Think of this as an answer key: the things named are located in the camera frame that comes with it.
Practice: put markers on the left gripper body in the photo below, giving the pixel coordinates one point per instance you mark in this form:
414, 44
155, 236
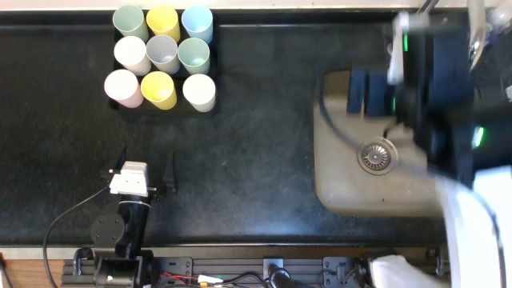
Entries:
157, 190

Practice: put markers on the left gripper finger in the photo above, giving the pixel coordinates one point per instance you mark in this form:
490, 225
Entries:
121, 159
170, 176

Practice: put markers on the yellow cup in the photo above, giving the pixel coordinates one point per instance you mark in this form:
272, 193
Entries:
162, 20
157, 87

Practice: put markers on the white cup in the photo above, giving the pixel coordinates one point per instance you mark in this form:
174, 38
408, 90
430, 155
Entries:
130, 52
198, 90

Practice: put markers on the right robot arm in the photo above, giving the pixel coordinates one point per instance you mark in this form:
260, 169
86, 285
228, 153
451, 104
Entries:
440, 100

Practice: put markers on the black tray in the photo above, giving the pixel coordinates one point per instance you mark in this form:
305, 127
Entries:
180, 110

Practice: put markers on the pink cup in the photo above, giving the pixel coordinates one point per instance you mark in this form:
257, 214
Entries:
120, 86

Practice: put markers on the grey cup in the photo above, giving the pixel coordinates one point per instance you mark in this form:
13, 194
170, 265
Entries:
161, 50

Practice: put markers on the green cup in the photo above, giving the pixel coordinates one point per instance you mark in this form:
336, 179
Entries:
193, 54
130, 20

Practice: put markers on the blue cup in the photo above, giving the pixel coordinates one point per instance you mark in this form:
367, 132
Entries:
197, 22

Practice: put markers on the steel sink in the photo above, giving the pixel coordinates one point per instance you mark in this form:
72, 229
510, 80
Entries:
344, 180

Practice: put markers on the steel tap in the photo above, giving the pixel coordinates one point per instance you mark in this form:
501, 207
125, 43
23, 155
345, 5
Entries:
478, 24

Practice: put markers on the blue soap bottle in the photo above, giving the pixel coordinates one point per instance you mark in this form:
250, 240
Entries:
502, 16

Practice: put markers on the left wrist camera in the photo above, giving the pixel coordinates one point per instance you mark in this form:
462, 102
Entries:
130, 180

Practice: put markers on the mounting rail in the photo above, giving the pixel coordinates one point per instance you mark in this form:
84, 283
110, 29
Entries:
240, 269

